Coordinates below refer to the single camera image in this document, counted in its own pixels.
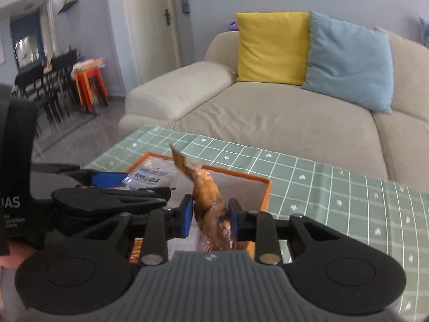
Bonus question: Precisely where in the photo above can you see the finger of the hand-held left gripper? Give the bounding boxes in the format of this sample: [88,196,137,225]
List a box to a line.
[32,163,128,189]
[50,186,172,216]

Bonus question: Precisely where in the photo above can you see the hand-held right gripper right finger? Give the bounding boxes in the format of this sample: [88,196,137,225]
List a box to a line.
[228,198,339,265]

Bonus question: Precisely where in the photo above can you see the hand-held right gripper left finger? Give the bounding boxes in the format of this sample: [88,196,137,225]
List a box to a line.
[80,195,195,265]

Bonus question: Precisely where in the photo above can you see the orange brown snack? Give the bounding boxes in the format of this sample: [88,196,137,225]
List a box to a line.
[169,142,235,252]

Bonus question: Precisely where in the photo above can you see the orange cardboard box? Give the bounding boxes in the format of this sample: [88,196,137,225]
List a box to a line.
[125,152,273,262]

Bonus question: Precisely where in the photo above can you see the white and blue snack packet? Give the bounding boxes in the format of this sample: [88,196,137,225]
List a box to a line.
[119,159,180,190]

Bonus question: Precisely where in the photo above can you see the person's left hand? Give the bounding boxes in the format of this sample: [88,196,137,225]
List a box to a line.
[0,240,37,269]

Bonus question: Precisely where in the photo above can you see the black dining chair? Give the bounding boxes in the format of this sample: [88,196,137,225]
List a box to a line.
[15,64,52,135]
[50,50,82,121]

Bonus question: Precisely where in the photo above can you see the green checked tablecloth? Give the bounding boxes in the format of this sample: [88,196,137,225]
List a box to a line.
[82,125,429,322]

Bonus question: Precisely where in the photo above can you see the orange stool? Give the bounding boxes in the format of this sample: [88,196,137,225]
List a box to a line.
[74,67,109,111]

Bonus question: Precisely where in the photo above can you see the beige sofa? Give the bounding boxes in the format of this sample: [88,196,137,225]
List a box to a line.
[117,25,429,182]

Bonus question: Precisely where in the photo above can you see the orange white bag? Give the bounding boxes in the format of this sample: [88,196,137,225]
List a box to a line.
[74,57,106,72]

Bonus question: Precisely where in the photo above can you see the blue framed window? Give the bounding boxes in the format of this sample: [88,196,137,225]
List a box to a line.
[10,13,46,71]

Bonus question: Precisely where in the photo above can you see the white door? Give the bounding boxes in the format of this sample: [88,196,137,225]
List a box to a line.
[121,0,183,89]

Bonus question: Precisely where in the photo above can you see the yellow pillow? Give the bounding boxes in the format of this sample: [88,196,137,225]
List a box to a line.
[235,12,310,86]

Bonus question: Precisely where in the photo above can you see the light blue pillow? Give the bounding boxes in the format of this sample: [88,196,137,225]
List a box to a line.
[301,11,393,114]

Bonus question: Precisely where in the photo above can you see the beige sofa cushion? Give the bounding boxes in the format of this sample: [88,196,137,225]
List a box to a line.
[373,26,429,113]

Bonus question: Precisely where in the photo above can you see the dark wall shelf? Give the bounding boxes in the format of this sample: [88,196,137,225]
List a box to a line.
[57,0,79,16]

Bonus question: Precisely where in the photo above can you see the blue wall poster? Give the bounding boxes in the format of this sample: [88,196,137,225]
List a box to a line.
[419,16,429,47]

